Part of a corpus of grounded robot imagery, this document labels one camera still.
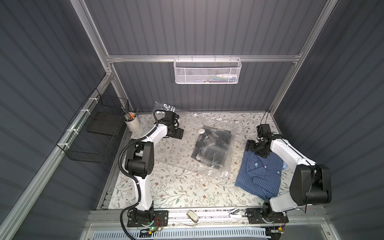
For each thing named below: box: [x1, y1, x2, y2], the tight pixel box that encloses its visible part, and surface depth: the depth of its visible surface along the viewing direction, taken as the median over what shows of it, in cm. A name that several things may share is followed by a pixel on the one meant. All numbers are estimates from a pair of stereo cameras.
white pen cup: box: [124, 112, 139, 132], surface depth 107 cm
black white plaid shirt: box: [191, 125, 233, 169], surface depth 100 cm
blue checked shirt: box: [235, 140, 288, 200], surface depth 86 cm
